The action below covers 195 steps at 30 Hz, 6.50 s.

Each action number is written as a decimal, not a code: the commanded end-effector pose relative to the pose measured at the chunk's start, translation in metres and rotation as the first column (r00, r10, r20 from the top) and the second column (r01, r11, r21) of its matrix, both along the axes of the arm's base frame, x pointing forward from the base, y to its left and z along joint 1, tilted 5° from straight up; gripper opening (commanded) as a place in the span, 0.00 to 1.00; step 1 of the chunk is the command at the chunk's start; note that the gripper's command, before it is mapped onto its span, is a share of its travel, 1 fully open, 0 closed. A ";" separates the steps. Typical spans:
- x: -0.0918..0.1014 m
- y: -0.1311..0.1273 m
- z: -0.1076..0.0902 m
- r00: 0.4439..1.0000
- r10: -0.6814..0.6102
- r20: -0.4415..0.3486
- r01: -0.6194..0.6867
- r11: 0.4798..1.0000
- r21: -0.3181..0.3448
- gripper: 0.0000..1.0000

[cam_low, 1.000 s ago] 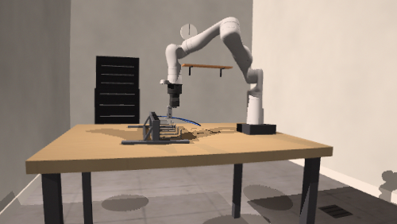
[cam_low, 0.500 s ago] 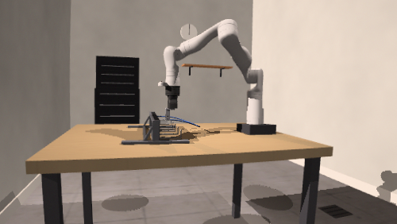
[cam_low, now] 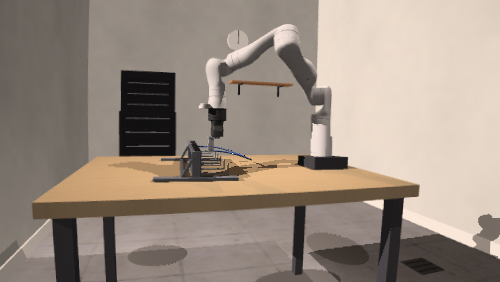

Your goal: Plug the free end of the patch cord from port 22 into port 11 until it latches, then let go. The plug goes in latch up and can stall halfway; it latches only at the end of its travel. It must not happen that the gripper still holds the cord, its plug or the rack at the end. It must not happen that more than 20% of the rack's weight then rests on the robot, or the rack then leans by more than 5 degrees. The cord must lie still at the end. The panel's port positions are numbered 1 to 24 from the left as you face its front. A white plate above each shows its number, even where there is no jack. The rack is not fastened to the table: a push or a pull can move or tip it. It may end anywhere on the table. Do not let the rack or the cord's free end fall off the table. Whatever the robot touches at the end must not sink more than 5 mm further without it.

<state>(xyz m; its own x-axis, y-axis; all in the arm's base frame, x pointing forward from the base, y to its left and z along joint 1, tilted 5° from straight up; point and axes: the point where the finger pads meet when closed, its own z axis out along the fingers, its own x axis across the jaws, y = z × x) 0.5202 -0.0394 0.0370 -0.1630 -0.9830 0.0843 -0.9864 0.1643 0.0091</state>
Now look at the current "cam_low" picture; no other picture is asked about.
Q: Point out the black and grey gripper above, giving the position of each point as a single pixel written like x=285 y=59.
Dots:
x=217 y=115

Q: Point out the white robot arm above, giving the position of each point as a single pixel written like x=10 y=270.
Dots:
x=285 y=39

